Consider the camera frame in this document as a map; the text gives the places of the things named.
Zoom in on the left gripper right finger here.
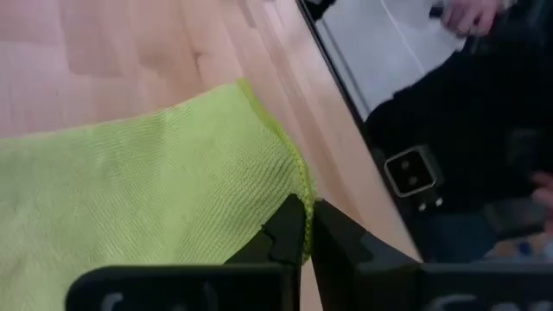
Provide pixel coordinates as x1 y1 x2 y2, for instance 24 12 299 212
310 199 553 311

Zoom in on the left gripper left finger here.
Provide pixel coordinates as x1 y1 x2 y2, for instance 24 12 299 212
64 193 307 311

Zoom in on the light green microfiber towel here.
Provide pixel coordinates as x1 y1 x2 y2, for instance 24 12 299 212
0 77 320 311

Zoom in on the person's hand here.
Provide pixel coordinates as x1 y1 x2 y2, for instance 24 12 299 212
439 0 505 38
530 171 553 235

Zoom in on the grey metal corner bracket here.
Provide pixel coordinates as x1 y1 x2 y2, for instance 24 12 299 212
383 144 445 213

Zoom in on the black aluminium table frame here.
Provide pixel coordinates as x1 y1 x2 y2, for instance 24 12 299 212
296 0 427 263

